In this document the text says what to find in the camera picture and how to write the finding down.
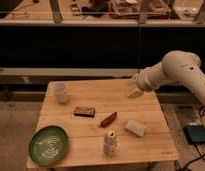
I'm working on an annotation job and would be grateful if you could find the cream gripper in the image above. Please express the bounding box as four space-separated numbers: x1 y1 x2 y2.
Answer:
127 74 143 98

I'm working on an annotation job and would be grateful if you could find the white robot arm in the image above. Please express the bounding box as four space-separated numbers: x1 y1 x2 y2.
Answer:
127 50 205 106

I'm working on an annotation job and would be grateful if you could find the small white patterned bottle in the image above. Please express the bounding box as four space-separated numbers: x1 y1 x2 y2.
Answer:
103 131 117 157

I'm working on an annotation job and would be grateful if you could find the white sponge block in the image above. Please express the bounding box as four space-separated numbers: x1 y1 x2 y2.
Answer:
125 120 146 137

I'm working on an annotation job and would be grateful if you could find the reddish brown sausage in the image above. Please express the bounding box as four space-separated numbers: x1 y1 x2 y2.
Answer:
100 112 117 128

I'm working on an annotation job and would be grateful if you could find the wooden folding table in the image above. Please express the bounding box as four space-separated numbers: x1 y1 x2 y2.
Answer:
37 79 178 168

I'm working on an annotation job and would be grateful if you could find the dark brown rectangular box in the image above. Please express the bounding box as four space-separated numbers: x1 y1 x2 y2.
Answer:
74 107 95 117

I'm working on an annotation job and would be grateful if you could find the clear plastic cup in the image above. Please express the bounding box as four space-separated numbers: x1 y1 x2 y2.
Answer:
51 82 68 103

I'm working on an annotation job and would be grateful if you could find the green ceramic plate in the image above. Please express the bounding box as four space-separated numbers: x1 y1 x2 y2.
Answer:
28 125 68 166

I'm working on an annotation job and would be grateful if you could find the black cable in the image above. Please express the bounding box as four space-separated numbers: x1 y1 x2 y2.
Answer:
174 105 205 171

